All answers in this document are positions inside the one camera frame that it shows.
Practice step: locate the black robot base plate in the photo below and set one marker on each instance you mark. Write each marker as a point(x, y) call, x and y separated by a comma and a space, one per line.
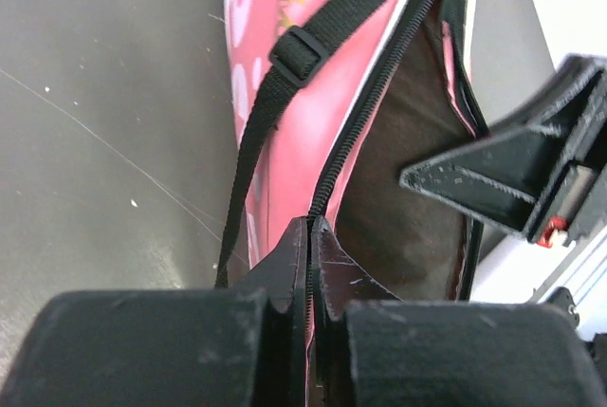
point(562, 299)

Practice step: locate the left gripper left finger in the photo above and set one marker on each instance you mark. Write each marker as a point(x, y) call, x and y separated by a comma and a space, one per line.
point(240, 346)

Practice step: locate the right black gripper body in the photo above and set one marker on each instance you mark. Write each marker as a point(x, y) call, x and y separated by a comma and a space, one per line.
point(576, 200)

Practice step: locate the white shuttlecock tube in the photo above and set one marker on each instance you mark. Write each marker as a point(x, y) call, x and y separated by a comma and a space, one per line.
point(509, 57)

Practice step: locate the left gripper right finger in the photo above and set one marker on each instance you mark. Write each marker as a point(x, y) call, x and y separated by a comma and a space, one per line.
point(375, 350)

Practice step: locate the pink SPORT racket bag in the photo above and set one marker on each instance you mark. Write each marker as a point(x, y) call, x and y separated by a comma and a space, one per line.
point(332, 99)

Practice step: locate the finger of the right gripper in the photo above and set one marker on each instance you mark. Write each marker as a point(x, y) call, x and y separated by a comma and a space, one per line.
point(479, 179)

